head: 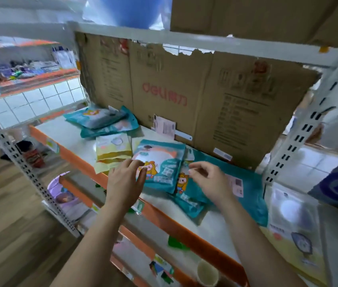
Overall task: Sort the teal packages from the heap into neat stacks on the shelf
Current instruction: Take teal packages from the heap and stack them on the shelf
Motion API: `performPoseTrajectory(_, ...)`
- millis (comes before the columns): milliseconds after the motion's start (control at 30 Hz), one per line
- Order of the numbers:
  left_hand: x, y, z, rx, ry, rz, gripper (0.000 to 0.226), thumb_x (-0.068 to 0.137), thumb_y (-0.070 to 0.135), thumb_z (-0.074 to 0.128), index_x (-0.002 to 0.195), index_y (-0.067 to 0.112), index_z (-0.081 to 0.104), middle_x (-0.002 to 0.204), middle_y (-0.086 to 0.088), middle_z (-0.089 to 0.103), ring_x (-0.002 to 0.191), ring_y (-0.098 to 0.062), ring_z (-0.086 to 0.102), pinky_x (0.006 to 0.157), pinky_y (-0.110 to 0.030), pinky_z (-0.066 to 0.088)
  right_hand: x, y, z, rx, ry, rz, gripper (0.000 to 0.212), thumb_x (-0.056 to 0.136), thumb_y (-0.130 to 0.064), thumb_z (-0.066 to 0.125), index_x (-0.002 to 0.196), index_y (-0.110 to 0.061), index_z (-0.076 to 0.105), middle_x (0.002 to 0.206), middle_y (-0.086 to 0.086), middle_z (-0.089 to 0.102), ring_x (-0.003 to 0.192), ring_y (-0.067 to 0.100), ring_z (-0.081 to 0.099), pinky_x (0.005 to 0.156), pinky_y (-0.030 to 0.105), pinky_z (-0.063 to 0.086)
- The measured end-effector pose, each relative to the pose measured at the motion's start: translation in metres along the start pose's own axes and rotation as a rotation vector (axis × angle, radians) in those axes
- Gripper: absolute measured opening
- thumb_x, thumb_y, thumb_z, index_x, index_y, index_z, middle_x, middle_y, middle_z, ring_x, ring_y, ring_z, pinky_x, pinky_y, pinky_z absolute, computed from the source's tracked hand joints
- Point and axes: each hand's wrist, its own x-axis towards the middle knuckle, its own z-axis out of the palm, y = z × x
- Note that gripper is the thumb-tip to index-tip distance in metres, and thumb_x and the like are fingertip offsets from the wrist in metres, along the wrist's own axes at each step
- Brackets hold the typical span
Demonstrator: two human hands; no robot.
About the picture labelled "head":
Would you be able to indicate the messy pile of teal packets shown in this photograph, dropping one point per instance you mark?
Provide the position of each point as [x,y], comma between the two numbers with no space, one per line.
[97,116]

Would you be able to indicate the green snack packet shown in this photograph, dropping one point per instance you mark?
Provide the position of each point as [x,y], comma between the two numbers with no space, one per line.
[176,243]

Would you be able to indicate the lilac plastic basin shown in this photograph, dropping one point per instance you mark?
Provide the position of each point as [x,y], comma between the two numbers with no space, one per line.
[58,188]

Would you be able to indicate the beige paper cup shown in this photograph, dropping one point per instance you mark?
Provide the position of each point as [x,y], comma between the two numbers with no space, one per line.
[207,275]

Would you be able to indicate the person's left forearm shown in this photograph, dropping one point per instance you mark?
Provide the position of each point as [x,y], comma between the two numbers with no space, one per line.
[91,254]

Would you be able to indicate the person's right forearm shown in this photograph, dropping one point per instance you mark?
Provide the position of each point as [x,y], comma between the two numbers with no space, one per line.
[255,251]

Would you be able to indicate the person's right hand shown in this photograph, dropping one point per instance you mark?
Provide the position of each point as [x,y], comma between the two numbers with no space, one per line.
[215,185]

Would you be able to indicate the red snack packet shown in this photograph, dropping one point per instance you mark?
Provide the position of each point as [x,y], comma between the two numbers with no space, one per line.
[34,158]

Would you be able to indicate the pile of colourful cards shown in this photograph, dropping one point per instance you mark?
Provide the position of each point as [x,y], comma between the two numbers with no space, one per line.
[160,270]

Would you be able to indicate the cream packaged hand mirror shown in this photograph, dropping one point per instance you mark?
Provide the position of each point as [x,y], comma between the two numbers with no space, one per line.
[291,212]

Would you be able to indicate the brown cardboard sheet red print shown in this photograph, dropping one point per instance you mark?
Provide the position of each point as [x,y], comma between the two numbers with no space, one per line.
[231,101]

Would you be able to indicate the yellow white price label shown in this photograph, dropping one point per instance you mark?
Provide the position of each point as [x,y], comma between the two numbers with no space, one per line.
[139,207]
[53,145]

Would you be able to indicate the person's left hand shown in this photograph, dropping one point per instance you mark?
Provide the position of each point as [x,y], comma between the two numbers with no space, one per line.
[125,185]

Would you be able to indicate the blue plastic basin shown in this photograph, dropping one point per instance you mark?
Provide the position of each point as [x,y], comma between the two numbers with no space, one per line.
[133,11]

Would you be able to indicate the brown cardboard box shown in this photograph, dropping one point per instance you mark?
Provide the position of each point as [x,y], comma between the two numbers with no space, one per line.
[261,14]

